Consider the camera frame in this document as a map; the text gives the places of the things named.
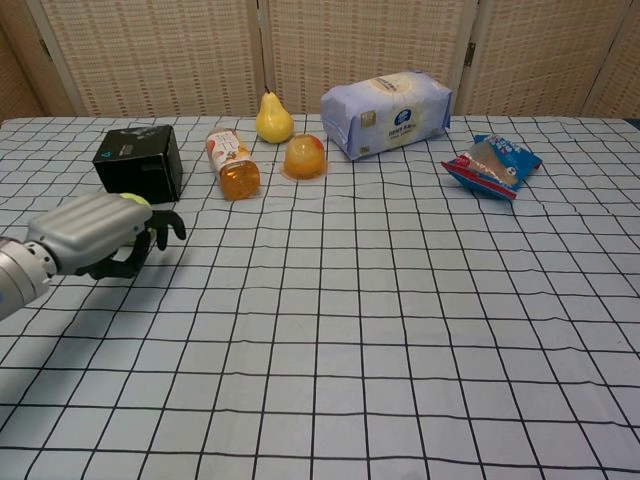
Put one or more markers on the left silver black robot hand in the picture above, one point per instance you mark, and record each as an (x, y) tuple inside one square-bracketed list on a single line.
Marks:
[(85, 230)]

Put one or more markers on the yellow tennis ball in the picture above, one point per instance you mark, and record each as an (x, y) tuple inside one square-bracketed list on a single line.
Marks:
[(137, 201)]

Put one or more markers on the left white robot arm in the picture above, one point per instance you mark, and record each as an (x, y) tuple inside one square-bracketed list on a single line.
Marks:
[(17, 280)]

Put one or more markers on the black cardboard box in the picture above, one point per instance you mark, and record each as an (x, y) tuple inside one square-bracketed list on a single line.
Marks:
[(137, 162)]

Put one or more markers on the orange juice bottle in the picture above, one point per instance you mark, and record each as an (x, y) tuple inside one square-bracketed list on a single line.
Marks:
[(232, 162)]

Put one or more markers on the woven folding screen panel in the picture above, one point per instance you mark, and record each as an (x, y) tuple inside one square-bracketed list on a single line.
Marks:
[(540, 50), (15, 75), (365, 40), (627, 75), (150, 50)]

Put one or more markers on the yellow pear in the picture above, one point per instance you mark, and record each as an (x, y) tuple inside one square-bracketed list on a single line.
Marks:
[(272, 122)]

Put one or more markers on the orange jelly cup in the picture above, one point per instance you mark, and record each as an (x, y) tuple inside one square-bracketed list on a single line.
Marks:
[(305, 157)]

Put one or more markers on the light blue checked tablecloth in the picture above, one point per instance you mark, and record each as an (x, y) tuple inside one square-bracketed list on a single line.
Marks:
[(350, 325)]

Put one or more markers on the lilac tissue pack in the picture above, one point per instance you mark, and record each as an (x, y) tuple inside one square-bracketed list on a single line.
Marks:
[(387, 117)]

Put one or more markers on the blue red snack bag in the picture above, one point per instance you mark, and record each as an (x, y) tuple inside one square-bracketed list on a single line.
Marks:
[(492, 167)]

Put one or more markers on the metal screen hinge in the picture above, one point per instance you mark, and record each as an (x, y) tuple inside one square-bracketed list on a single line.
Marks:
[(470, 54)]

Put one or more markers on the dark blue table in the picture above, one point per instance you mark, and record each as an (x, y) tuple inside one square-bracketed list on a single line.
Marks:
[(636, 123)]

